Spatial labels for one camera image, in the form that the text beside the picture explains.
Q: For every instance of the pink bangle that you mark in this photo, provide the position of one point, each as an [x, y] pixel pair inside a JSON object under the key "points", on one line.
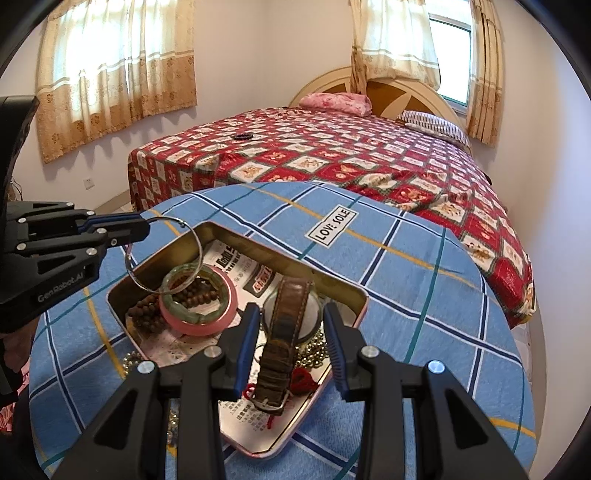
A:
{"points": [[217, 323]]}

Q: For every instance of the thin silver bangle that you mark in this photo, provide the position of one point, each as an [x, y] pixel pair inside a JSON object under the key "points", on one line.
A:
{"points": [[184, 225]]}

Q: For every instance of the window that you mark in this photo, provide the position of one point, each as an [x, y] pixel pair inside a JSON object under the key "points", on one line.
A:
{"points": [[450, 60]]}

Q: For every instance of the wide beige patterned curtain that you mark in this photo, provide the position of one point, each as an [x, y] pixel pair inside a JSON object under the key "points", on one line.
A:
{"points": [[115, 78]]}

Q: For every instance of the blue plaid cloth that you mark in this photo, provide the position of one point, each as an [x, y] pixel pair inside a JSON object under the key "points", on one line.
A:
{"points": [[415, 323]]}

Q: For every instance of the green jade bangle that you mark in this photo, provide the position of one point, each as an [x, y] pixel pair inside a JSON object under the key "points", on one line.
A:
{"points": [[194, 315]]}

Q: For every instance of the striped pillow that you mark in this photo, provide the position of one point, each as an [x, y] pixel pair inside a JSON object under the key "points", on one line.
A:
{"points": [[434, 123]]}

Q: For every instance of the pink floral pillow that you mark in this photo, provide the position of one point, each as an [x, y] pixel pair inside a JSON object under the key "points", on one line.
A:
{"points": [[337, 101]]}

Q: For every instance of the pink metal tin box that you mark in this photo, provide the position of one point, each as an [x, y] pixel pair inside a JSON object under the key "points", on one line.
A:
{"points": [[157, 272]]}

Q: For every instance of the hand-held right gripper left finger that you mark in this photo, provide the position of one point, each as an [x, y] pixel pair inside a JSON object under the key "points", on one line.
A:
{"points": [[244, 350]]}

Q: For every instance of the narrow beige patterned curtain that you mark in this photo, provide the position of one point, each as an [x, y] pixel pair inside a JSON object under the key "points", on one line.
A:
{"points": [[485, 78]]}

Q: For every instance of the short beige patterned curtain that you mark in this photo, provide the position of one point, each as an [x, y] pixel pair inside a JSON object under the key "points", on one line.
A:
{"points": [[392, 46]]}

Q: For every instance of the printed paper liner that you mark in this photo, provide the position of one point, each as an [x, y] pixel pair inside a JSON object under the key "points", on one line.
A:
{"points": [[231, 265]]}

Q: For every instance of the red patterned bedsheet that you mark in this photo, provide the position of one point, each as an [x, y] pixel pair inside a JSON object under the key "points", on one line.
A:
{"points": [[369, 152]]}

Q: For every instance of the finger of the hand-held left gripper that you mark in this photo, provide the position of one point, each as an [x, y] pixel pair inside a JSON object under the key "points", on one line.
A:
{"points": [[124, 235], [120, 218]]}

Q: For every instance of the wooden headboard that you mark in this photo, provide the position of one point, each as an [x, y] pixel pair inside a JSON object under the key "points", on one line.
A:
{"points": [[392, 94]]}

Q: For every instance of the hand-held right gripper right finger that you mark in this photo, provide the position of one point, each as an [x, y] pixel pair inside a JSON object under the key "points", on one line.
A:
{"points": [[337, 350]]}

